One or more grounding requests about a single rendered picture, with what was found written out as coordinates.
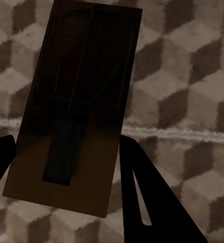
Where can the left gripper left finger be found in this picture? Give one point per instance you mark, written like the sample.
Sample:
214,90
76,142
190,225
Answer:
7,152

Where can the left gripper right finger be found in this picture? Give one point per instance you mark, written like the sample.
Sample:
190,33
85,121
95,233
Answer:
171,223

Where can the mousetrap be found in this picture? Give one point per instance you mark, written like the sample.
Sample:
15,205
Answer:
69,138

